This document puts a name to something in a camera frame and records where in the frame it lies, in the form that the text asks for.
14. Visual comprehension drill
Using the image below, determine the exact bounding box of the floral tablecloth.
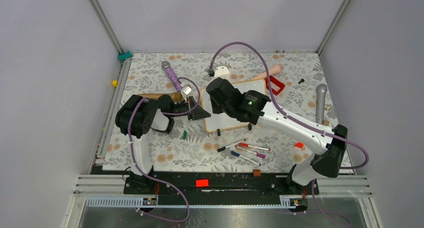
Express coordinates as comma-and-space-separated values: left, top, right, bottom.
121, 52, 325, 173

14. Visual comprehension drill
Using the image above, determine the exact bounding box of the purple glitter toy microphone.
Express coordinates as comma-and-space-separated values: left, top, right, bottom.
161, 61, 183, 92

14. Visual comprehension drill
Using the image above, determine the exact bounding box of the red square frame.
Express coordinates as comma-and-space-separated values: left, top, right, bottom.
269, 76, 285, 96

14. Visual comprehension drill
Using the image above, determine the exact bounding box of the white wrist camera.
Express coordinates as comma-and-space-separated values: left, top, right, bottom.
181, 85, 193, 96
213, 66, 230, 79

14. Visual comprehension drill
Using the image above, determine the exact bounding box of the yellow framed whiteboard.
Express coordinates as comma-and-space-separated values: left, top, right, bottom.
200, 79, 267, 133

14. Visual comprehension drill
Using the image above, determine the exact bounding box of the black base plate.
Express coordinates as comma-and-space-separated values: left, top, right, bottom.
123, 171, 320, 202

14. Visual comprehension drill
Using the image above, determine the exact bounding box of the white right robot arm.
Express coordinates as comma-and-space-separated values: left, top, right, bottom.
206, 78, 348, 194

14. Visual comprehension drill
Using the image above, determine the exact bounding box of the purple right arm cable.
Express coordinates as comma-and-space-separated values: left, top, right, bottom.
207, 42, 370, 228

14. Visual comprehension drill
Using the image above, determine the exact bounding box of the red tape patch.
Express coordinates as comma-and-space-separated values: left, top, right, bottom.
195, 179, 209, 187

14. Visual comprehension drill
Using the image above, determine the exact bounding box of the black whiteboard marker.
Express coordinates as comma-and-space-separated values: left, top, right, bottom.
217, 139, 245, 152

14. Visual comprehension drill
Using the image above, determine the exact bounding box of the red whiteboard marker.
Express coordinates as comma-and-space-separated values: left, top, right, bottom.
238, 143, 271, 151

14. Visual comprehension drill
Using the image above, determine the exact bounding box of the gold toy microphone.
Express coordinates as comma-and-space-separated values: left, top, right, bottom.
139, 92, 184, 103

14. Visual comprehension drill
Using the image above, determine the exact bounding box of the blue whiteboard marker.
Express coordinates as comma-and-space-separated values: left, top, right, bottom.
230, 151, 261, 166

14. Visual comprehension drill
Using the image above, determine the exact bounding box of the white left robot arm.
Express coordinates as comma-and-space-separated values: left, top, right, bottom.
115, 94, 211, 193

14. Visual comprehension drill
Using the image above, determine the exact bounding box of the teal corner clamp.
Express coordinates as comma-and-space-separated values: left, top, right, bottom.
117, 51, 133, 61

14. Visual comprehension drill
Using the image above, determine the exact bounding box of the pink toy microphone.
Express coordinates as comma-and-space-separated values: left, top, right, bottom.
253, 64, 284, 80

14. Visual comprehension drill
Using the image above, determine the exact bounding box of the orange cylinder block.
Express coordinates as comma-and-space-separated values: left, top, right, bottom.
252, 169, 262, 177

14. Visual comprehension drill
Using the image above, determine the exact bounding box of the silver toy microphone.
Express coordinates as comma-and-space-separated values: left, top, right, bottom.
315, 84, 328, 124

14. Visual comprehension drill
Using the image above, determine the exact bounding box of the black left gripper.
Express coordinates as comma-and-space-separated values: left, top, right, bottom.
168, 96, 211, 121

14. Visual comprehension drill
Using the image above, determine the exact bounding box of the magenta whiteboard marker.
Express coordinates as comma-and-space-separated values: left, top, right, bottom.
237, 146, 266, 159

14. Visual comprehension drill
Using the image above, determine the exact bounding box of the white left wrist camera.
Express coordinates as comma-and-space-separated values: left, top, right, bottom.
181, 85, 193, 96

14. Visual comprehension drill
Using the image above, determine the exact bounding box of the red triangular block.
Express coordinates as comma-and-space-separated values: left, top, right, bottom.
294, 142, 304, 149

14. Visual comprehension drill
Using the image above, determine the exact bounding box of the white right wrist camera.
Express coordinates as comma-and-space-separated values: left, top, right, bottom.
213, 66, 230, 79

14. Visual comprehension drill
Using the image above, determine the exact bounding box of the cable duct rail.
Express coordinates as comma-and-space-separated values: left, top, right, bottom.
85, 192, 308, 208

